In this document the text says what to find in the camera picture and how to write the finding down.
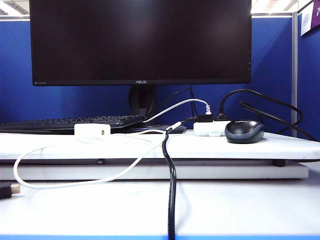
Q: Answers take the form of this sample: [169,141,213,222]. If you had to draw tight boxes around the white USB charging base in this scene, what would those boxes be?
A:
[74,123,111,138]

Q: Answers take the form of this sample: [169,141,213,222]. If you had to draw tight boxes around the white Type-C charging cable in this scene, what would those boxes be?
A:
[13,128,167,190]

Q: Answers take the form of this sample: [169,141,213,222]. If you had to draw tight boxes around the white lower base board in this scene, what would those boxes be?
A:
[0,161,310,181]

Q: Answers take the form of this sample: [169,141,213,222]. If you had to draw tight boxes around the black monitor stand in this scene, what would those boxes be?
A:
[128,85,188,134]

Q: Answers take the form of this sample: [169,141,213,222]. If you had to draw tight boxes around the black plug adapter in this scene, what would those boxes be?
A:
[194,113,215,123]

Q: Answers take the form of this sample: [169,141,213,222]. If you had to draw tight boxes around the white power strip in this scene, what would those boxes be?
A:
[193,121,232,137]

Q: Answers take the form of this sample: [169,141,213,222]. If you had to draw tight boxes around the white raised desk board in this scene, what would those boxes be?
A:
[0,131,320,161]

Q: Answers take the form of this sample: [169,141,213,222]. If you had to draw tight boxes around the black ASUS monitor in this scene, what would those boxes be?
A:
[29,0,253,87]

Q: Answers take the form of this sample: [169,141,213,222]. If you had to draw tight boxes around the black grey computer mouse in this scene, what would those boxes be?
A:
[224,119,266,144]

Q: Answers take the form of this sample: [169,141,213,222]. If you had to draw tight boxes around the black keyboard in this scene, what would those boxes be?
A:
[0,114,146,135]

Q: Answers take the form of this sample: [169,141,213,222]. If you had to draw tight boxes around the black HDMI plug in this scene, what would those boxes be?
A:
[0,181,21,200]

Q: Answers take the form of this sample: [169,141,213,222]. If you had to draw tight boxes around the white purple poster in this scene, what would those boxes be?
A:
[299,0,320,37]

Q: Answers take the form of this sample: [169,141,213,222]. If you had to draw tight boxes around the thin black monitor cables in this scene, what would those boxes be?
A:
[161,84,198,118]

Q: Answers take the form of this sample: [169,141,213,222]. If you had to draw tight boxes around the white cable with white plug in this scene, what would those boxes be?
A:
[144,98,212,123]

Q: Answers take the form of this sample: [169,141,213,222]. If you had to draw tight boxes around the thick black power cable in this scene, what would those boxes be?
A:
[218,89,318,142]

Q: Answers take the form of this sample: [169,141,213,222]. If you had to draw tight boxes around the long black cable pair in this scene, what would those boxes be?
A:
[161,116,198,240]

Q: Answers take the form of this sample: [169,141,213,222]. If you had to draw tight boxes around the grey metal partition post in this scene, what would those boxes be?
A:
[291,11,299,138]

